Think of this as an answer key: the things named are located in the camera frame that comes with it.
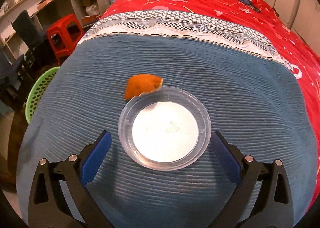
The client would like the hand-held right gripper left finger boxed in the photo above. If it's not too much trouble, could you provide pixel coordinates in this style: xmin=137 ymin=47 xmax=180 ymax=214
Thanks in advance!
xmin=27 ymin=130 xmax=114 ymax=228

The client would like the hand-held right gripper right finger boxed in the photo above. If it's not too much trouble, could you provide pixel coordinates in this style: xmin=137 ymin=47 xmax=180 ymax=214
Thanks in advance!
xmin=209 ymin=131 xmax=293 ymax=228

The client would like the round clear plastic lid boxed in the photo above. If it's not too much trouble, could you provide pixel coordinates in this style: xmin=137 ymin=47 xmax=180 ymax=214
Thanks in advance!
xmin=118 ymin=86 xmax=212 ymax=171

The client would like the green plastic basket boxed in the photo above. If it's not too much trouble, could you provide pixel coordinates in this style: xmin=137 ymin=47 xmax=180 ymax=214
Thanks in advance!
xmin=25 ymin=66 xmax=60 ymax=123

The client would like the blue blanket with patterned border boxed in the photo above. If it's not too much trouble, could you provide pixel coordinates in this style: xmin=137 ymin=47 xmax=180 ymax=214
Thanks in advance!
xmin=16 ymin=10 xmax=318 ymax=228

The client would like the orange peel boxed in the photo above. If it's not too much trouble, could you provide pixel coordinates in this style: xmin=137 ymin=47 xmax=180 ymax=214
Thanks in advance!
xmin=124 ymin=74 xmax=163 ymax=100

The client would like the dark blue chair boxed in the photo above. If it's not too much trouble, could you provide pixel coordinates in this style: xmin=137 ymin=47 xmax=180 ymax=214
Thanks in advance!
xmin=0 ymin=49 xmax=27 ymax=98

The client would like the red plastic stool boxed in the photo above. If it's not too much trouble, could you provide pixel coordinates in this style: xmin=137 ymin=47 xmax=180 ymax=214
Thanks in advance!
xmin=46 ymin=14 xmax=85 ymax=66

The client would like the black office chair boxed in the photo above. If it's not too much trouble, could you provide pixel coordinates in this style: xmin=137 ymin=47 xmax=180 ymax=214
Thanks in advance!
xmin=12 ymin=10 xmax=52 ymax=68

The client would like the clear plastic bag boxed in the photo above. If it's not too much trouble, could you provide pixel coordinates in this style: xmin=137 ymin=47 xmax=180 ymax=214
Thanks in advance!
xmin=85 ymin=3 xmax=101 ymax=17

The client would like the red printed blanket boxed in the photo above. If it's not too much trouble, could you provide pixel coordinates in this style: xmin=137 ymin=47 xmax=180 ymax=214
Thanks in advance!
xmin=100 ymin=0 xmax=320 ymax=148

